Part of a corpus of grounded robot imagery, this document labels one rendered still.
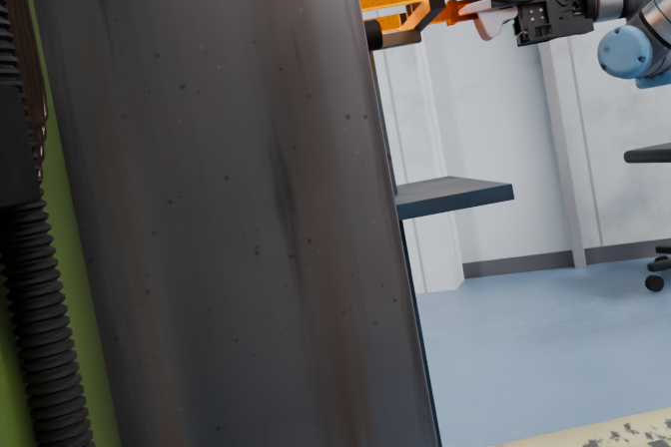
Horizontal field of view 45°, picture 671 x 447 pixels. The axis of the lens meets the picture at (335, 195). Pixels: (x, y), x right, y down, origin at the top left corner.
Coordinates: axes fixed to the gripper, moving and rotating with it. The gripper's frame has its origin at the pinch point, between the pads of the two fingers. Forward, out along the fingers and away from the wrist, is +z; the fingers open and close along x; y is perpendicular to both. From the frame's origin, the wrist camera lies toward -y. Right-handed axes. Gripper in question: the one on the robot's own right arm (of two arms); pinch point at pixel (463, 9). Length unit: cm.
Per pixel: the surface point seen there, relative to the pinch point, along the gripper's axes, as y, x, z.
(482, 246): 81, 277, -53
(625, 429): 32, -97, 19
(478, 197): 27.2, -31.9, 9.4
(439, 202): 27.0, -31.9, 14.2
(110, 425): 32, -82, 44
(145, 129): 15, -76, 39
